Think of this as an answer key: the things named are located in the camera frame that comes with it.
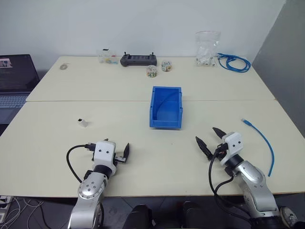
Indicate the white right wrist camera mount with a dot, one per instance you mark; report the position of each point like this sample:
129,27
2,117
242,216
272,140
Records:
233,145

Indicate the small white connector block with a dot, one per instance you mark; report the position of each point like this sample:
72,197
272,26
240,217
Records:
83,123

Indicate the dark rounded shape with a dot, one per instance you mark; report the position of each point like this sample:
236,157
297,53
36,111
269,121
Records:
139,217
195,214

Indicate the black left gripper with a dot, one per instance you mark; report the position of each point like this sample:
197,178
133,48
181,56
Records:
117,159

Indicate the clear tape roll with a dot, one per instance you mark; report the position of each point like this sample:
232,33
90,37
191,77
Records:
64,66

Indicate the grey open laptop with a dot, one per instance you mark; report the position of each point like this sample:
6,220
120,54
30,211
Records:
16,76

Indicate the clear jar of colourful beads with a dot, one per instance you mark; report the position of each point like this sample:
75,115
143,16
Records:
151,71
166,66

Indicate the dark grey remote controller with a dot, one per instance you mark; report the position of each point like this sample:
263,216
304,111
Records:
138,60

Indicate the clear plastic zip bag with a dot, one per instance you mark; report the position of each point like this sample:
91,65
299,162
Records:
206,52

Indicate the white power strip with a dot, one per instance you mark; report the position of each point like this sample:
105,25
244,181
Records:
4,207

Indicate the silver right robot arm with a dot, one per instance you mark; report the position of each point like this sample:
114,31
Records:
252,176

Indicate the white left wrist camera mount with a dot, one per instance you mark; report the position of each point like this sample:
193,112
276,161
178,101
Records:
104,155

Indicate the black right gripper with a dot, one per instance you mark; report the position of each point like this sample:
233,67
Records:
222,154

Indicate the blue plastic storage bin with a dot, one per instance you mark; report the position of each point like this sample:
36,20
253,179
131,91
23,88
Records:
166,124

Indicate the clear box of small parts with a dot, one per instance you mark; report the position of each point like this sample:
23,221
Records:
106,58

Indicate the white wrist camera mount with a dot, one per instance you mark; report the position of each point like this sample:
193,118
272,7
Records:
233,145
104,155

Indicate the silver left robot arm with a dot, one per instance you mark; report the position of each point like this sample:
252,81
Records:
90,188

